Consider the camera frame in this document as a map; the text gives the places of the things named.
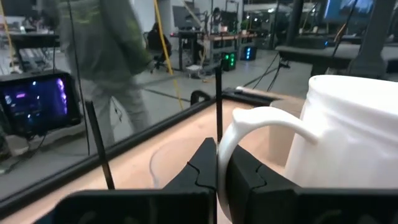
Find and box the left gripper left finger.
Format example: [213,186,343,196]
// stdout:
[32,138,218,224]

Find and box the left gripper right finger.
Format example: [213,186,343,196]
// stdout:
[226,145,398,224]

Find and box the clear glass cup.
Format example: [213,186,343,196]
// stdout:
[148,139,195,189]

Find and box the white ceramic mug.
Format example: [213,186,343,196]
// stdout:
[216,74,398,223]

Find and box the black monitor with purple screen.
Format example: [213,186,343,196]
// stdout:
[0,70,82,139]

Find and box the dark grey table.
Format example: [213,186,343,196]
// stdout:
[275,43,398,77]

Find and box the person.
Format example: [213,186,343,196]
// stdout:
[57,0,154,147]

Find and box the black office chair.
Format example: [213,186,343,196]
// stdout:
[146,22,172,72]

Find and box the blue lit computer case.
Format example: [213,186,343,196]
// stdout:
[240,45,258,62]

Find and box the green lit computer case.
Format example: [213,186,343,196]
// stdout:
[221,51,238,72]

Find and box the black pillar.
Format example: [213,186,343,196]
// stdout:
[347,0,398,79]

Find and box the wooden background workbench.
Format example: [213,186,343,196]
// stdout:
[170,29,259,72]

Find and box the blue lit screen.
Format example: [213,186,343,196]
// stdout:
[323,0,374,23]

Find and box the black metal table frame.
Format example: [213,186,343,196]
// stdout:
[0,87,280,217]

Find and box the yellow hanging cable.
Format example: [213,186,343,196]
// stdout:
[153,0,185,110]

